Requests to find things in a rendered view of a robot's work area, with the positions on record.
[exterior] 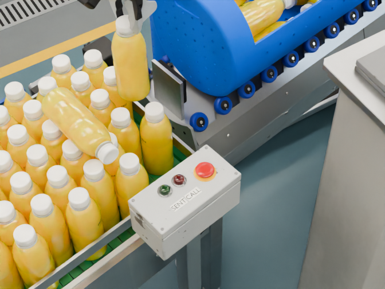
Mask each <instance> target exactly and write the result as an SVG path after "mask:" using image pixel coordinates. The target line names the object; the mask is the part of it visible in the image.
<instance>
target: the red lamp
mask: <svg viewBox="0 0 385 289"><path fill-rule="evenodd" d="M173 182H174V184H176V185H181V184H183V183H184V176H183V175H181V174H177V175H175V176H174V178H173Z"/></svg>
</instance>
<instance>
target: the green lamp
mask: <svg viewBox="0 0 385 289"><path fill-rule="evenodd" d="M170 191H171V189H170V187H169V186H168V185H166V184H164V185H161V186H160V188H159V193H160V194H161V195H164V196H165V195H168V194H169V193H170Z"/></svg>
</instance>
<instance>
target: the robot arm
mask: <svg viewBox="0 0 385 289"><path fill-rule="evenodd" d="M78 1H79V2H80V3H82V4H83V5H84V6H86V7H87V8H89V9H94V8H95V7H96V6H97V4H98V3H99V2H100V0H78ZM109 3H110V5H111V8H112V10H113V12H114V15H115V17H116V18H119V17H120V16H122V15H124V14H123V9H122V8H123V5H124V4H125V8H126V9H127V12H128V20H129V22H130V29H131V30H132V31H133V32H134V33H135V34H136V35H138V34H139V33H140V31H141V29H142V24H143V22H144V21H145V20H146V19H147V18H148V17H149V16H150V15H151V14H152V13H153V12H154V11H155V10H156V8H157V3H156V1H147V0H109Z"/></svg>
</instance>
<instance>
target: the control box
mask: <svg viewBox="0 0 385 289"><path fill-rule="evenodd" d="M201 162H209V163H211V164H212V165H213V166H214V174H213V175H212V176H211V177H208V178H202V177H200V176H198V175H197V174H196V172H195V168H196V166H197V165H198V164H199V163H201ZM177 174H181V175H183V176H184V183H183V184H181V185H176V184H174V182H173V178H174V176H175V175H177ZM240 180H241V173H240V172H239V171H237V170H236V169H235V168H234V167H232V165H231V164H229V163H228V162H227V161H226V160H224V159H223V158H222V157H221V156H220V155H219V154H217V153H216V152H215V151H214V150H213V149H212V148H211V147H209V146H208V145H207V144H206V145H205V146H203V147H202V148H201V149H199V150H198V151H196V152H195V153H193V154H192V155H191V156H189V157H188V158H186V159H185V160H184V161H183V162H181V163H180V164H178V165H177V166H175V167H174V168H173V169H171V170H170V171H168V172H167V173H165V174H164V175H163V176H161V177H160V178H159V179H157V180H156V181H155V182H153V183H152V184H150V185H149V186H147V187H146V188H145V189H143V190H142V191H141V192H139V193H138V194H137V195H135V196H133V197H132V198H131V199H129V200H128V206H129V212H130V216H131V223H132V229H133V230H134V231H135V232H136V233H137V234H138V235H139V236H140V237H141V238H142V239H143V240H144V241H145V242H146V243H147V244H148V245H149V246H150V247H151V248H152V249H153V250H154V251H155V252H156V253H157V254H158V255H159V256H160V257H161V258H162V259H163V260H164V261H165V260H167V259H168V258H169V257H171V256H172V255H173V254H174V253H176V252H177V251H178V250H180V249H181V248H182V247H184V246H185V245H186V244H187V243H189V242H190V241H191V240H192V239H194V238H195V237H197V236H198V235H199V234H200V233H201V232H203V231H204V230H205V229H206V228H208V227H209V226H210V225H211V224H213V223H214V222H216V221H217V220H218V219H219V218H221V217H222V216H223V215H224V214H226V213H227V212H228V211H229V210H231V209H232V208H234V207H235V206H236V205H237V204H239V196H240V186H241V181H240ZM164 184H166V185H168V186H169V187H170V189H171V191H170V193H169V194H168V195H165V196H164V195H161V194H160V193H159V188H160V186H161V185H164ZM200 190H201V191H200ZM193 191H194V192H193ZM198 191H199V192H198ZM191 193H193V194H192V196H191ZM196 193H197V194H196ZM194 194H195V195H194ZM187 195H188V196H187ZM186 196H187V198H190V199H187V198H186ZM183 198H184V199H183ZM182 199H183V200H184V201H185V202H184V201H183V200H182ZM181 202H182V203H183V204H181ZM177 203H179V204H177ZM174 205H175V206H176V207H177V208H176V207H174ZM179 205H180V206H179ZM172 206H173V207H172ZM171 207H172V208H171ZM173 208H176V209H173Z"/></svg>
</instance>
